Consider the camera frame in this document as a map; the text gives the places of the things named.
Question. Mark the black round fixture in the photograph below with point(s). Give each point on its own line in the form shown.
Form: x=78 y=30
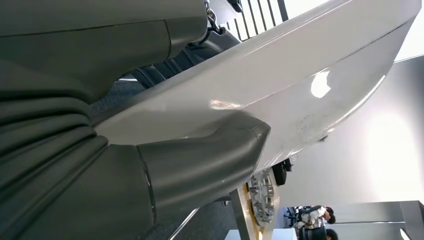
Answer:
x=281 y=172

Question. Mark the grey bench post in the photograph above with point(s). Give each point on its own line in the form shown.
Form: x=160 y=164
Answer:
x=240 y=215

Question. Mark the grey partition panel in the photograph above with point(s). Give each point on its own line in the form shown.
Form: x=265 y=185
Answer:
x=371 y=212

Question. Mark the person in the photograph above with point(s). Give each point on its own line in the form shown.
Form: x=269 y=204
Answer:
x=313 y=217
x=332 y=235

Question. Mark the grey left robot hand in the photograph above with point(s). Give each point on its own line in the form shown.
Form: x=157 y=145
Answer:
x=198 y=165

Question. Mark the thin metal bar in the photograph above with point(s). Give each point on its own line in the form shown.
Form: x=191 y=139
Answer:
x=184 y=223

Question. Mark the window blind slats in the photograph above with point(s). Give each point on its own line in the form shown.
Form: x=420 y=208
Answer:
x=251 y=16

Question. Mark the toothed metal part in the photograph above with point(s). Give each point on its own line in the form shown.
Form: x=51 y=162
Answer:
x=261 y=198

